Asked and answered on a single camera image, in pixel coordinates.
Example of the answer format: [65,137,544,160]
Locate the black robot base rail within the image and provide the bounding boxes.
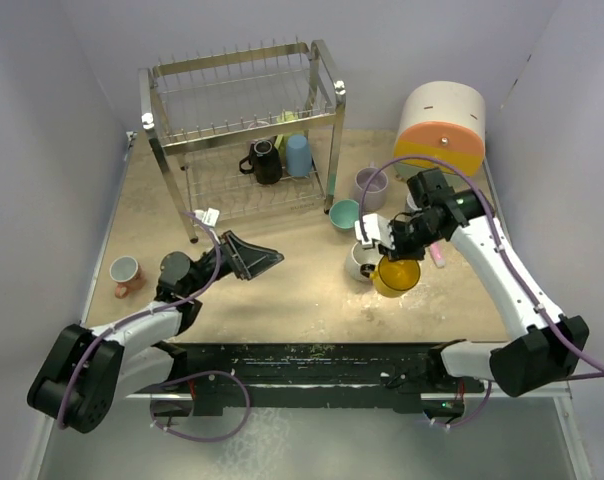
[126,342,486,417]

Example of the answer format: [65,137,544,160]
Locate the lilac mug black handle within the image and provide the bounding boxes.
[248,120,270,130]

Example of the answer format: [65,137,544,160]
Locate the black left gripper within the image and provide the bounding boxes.
[185,230,282,296]

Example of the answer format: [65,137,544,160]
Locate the terracotta mug white inside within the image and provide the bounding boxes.
[109,256,146,299]

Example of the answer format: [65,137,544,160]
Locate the steel two-tier dish rack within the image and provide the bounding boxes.
[138,39,346,243]

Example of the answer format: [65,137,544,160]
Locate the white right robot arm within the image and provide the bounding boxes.
[388,168,589,397]

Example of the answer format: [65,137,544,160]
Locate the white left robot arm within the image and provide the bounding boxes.
[26,231,284,433]

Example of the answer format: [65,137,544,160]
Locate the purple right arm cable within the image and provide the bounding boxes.
[358,156,604,430]

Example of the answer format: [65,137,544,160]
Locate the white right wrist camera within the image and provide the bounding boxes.
[354,213,394,250]

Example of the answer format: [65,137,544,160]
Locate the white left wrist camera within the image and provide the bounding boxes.
[194,208,220,228]

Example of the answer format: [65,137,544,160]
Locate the black mug cream inside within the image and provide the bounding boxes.
[238,139,283,185]

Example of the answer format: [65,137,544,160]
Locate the blue cup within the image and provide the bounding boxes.
[286,134,312,177]

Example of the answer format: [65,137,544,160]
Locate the round cream drawer cabinet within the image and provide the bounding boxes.
[393,81,486,176]

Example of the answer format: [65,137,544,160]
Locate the pink marker pen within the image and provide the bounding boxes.
[429,243,446,268]

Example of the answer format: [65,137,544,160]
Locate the yellow mug black handle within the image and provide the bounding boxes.
[360,256,421,298]

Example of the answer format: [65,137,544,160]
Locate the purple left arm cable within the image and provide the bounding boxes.
[56,212,252,445]

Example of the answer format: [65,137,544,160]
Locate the light green mug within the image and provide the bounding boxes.
[274,111,299,151]

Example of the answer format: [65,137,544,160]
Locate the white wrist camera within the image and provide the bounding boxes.
[194,208,220,228]
[354,213,394,250]

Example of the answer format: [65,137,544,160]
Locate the lilac mug near rack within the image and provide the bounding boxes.
[350,164,389,213]

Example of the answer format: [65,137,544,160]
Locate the grey mug near cabinet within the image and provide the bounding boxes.
[405,193,419,213]

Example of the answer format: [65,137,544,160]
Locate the teal cup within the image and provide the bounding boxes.
[328,199,359,231]

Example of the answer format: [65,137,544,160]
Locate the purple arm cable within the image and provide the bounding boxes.
[358,156,604,430]
[56,212,252,445]

